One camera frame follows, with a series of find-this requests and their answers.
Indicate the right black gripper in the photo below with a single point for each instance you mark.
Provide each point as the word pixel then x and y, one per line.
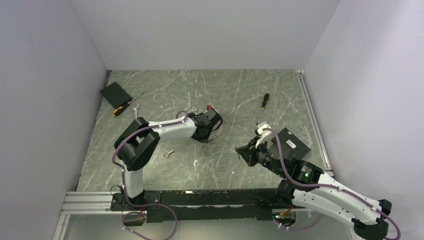
pixel 249 157

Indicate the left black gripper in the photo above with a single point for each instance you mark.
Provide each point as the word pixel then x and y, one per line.
pixel 205 139

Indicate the large metal key ring plate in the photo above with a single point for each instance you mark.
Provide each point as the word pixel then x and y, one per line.
pixel 218 129

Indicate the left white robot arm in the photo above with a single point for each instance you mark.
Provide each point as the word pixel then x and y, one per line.
pixel 137 144

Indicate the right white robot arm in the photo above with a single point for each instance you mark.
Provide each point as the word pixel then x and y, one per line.
pixel 306 185

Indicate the silver combination wrench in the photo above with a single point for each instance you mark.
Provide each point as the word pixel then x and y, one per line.
pixel 193 109

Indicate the black box right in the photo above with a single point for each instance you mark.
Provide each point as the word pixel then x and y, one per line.
pixel 292 146

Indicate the black box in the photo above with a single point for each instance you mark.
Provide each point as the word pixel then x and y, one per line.
pixel 292 146
pixel 115 95

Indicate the orange black screwdriver right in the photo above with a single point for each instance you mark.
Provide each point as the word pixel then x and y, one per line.
pixel 265 100

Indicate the orange black screwdriver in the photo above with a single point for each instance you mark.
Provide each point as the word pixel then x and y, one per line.
pixel 265 100
pixel 121 108

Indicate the silver wrench left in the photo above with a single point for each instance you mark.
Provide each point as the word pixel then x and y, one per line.
pixel 135 109

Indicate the orange black screwdriver left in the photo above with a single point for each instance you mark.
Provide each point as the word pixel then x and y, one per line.
pixel 121 108

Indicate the black box left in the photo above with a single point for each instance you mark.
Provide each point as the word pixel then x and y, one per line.
pixel 115 95

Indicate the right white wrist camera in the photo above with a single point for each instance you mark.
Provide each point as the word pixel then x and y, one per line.
pixel 262 133

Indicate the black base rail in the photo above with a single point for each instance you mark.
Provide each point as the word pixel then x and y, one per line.
pixel 166 205

